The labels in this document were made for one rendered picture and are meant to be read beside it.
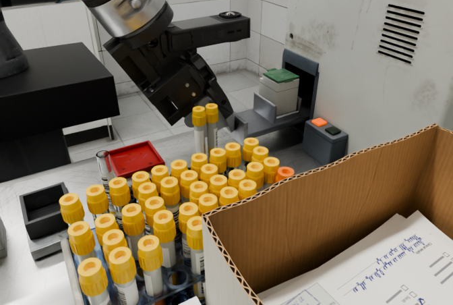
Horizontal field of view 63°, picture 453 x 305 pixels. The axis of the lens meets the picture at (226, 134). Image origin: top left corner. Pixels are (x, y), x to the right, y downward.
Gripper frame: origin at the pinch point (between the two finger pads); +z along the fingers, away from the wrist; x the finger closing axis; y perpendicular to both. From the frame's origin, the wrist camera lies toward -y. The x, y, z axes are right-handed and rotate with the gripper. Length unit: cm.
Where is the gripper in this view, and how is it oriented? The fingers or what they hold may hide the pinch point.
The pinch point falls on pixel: (231, 121)
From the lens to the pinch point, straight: 54.3
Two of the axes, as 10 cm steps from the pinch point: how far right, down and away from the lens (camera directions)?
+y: -7.5, 6.5, -1.1
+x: 4.9, 4.5, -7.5
